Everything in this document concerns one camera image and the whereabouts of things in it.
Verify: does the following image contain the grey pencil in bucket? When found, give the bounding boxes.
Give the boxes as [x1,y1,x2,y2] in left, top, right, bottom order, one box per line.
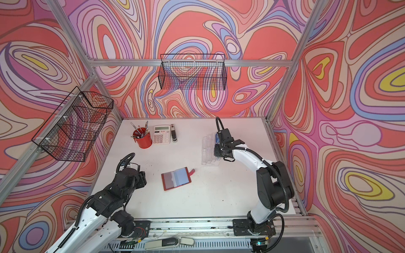
[130,122,142,135]

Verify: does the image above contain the beige and black stapler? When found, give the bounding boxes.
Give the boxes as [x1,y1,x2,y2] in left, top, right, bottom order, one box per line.
[170,124,178,142]

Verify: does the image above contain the pink desk calculator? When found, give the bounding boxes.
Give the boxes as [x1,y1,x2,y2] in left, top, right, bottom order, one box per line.
[152,125,171,145]

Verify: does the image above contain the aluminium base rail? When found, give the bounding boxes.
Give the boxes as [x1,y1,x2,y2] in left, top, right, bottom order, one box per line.
[99,216,329,253]

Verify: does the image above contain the black wire basket on wall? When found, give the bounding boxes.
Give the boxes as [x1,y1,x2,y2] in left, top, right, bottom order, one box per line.
[31,86,114,162]
[158,53,227,91]

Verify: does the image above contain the clear plastic card tray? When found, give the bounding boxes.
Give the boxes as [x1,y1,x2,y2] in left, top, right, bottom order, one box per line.
[201,133,221,167]

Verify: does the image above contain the red metal pen bucket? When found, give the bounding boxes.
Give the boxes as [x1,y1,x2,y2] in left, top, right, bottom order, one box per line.
[132,127,153,149]

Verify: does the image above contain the black wire basket on back wall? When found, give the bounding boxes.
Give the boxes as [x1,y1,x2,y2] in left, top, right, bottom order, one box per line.
[158,53,227,91]

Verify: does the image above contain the black wire basket on left wall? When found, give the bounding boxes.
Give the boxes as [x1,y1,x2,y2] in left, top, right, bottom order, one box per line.
[31,86,114,162]

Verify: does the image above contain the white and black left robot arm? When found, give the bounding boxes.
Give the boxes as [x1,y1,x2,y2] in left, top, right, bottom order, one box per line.
[46,153,147,253]

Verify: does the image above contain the red leather card holder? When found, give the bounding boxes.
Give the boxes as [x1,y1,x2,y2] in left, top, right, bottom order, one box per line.
[161,167,195,191]

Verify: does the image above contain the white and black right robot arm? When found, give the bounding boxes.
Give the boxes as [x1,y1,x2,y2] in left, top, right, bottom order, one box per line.
[214,117,295,235]

